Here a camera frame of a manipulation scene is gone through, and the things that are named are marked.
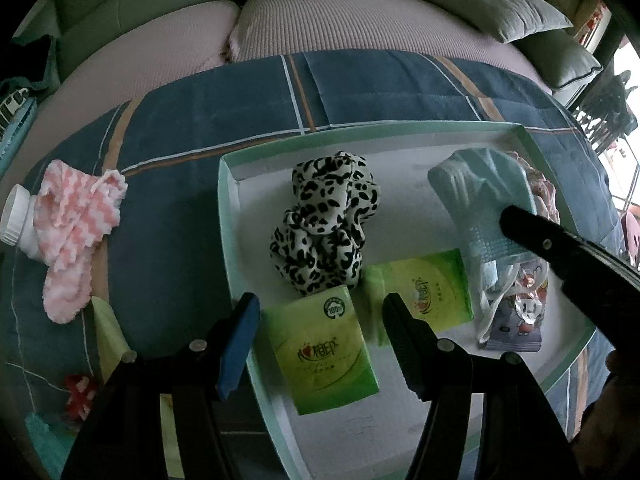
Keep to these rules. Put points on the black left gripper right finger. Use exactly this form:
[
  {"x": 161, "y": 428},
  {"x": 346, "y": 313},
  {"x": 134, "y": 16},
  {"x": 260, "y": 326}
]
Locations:
[{"x": 520, "y": 437}]

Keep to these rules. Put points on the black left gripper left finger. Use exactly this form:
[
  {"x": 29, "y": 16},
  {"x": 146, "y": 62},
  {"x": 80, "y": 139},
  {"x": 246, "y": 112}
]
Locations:
[{"x": 122, "y": 435}]

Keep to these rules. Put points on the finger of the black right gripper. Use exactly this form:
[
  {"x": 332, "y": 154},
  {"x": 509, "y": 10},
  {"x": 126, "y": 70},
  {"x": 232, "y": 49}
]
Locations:
[{"x": 602, "y": 286}]

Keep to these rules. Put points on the red white yarn flower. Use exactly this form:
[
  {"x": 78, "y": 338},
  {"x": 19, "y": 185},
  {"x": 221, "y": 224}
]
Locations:
[{"x": 82, "y": 391}]

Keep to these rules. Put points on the light green cloth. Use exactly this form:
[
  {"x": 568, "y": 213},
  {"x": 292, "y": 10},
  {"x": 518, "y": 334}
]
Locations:
[{"x": 112, "y": 345}]

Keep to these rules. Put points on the light blue face mask pack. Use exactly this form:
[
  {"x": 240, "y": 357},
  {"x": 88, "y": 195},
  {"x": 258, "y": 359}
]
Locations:
[{"x": 475, "y": 185}]

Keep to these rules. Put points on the green tissue pack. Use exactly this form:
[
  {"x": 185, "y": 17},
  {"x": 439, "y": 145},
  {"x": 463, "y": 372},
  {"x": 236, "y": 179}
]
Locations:
[
  {"x": 321, "y": 351},
  {"x": 434, "y": 288}
]

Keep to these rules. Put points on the pink white fuzzy sock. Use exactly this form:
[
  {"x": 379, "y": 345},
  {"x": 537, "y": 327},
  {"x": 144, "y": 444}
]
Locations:
[{"x": 73, "y": 213}]

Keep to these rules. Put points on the teal rolled towel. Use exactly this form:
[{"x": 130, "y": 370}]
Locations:
[{"x": 51, "y": 443}]

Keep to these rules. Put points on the cartoon print pouch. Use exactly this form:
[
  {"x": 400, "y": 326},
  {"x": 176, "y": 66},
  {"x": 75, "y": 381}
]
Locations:
[{"x": 513, "y": 308}]

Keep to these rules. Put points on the pink beige scrunchie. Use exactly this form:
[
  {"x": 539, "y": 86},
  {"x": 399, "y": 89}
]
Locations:
[{"x": 544, "y": 192}]

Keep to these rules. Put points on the blue plaid blanket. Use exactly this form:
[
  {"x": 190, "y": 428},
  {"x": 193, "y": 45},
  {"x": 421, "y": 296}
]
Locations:
[{"x": 165, "y": 274}]

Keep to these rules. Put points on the white pill bottle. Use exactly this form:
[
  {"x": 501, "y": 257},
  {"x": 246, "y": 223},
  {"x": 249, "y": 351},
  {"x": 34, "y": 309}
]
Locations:
[{"x": 17, "y": 223}]

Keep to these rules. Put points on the leopard print scrunchie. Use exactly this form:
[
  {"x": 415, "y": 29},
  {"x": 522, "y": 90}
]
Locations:
[{"x": 319, "y": 243}]

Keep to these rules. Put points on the pale green tray box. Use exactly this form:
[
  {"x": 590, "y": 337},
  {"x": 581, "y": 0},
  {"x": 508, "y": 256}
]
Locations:
[{"x": 374, "y": 438}]

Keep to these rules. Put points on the blue black-white patterned cushion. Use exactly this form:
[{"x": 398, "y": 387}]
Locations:
[{"x": 18, "y": 112}]

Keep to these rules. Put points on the pink sofa seat cover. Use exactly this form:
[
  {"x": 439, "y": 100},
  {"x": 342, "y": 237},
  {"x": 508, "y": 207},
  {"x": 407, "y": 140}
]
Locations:
[{"x": 211, "y": 34}]

